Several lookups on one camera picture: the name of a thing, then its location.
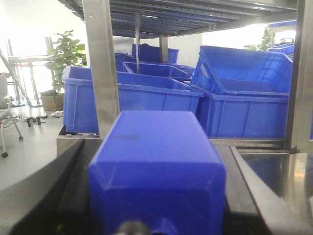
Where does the blue plastic bin left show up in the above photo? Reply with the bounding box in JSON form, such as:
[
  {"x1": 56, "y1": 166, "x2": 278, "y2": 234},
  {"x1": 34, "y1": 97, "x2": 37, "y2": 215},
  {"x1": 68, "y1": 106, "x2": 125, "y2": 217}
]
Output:
[{"x1": 63, "y1": 66, "x2": 204, "y2": 133}]

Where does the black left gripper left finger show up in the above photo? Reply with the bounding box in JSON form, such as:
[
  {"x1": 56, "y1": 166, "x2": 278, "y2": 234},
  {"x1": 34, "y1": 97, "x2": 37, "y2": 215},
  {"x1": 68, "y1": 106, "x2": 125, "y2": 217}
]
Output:
[{"x1": 9, "y1": 140, "x2": 91, "y2": 235}]

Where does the blue bottle-shaped part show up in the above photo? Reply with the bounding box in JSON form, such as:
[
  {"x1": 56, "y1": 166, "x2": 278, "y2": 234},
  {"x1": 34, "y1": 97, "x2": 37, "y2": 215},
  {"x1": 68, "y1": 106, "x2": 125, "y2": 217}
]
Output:
[{"x1": 89, "y1": 111, "x2": 226, "y2": 235}]

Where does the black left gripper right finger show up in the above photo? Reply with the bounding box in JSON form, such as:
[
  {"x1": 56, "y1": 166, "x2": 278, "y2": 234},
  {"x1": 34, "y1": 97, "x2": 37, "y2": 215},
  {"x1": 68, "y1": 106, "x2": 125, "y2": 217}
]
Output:
[{"x1": 216, "y1": 146, "x2": 289, "y2": 235}]

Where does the blue bin behind middle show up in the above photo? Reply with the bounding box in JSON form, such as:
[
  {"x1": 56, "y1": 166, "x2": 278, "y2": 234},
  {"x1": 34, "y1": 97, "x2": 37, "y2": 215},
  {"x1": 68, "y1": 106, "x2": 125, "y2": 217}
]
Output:
[{"x1": 122, "y1": 62, "x2": 192, "y2": 79}]

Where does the cardboard box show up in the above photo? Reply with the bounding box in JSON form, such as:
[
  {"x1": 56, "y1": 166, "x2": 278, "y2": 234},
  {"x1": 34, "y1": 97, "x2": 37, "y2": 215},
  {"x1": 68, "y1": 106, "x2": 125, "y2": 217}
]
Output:
[{"x1": 40, "y1": 90, "x2": 64, "y2": 111}]

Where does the tilted blue bin on top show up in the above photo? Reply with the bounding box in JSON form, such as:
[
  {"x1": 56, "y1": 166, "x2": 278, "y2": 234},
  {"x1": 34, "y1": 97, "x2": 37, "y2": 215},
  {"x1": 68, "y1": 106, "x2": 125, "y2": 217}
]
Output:
[{"x1": 191, "y1": 46, "x2": 293, "y2": 96}]

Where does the stainless steel shelf rack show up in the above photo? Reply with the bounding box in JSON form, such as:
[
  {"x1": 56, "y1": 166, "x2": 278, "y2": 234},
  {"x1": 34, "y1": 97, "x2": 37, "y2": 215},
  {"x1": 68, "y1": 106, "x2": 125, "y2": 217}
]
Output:
[{"x1": 63, "y1": 0, "x2": 313, "y2": 153}]

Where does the green potted plant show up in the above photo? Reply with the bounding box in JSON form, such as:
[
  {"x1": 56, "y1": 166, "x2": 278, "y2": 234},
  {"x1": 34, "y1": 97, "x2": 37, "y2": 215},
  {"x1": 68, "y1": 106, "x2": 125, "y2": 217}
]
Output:
[{"x1": 45, "y1": 30, "x2": 87, "y2": 92}]

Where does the blue plastic bin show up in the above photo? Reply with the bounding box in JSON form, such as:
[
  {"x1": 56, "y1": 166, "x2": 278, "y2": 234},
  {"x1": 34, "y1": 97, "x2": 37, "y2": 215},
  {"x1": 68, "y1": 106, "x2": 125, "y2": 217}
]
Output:
[
  {"x1": 185, "y1": 81, "x2": 289, "y2": 139},
  {"x1": 63, "y1": 66, "x2": 204, "y2": 133}
]

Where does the blue plastic bin right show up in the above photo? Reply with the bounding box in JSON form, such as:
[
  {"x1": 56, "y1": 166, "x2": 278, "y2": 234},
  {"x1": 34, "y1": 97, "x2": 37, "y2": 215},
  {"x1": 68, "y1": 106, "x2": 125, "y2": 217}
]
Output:
[{"x1": 185, "y1": 81, "x2": 289, "y2": 139}]

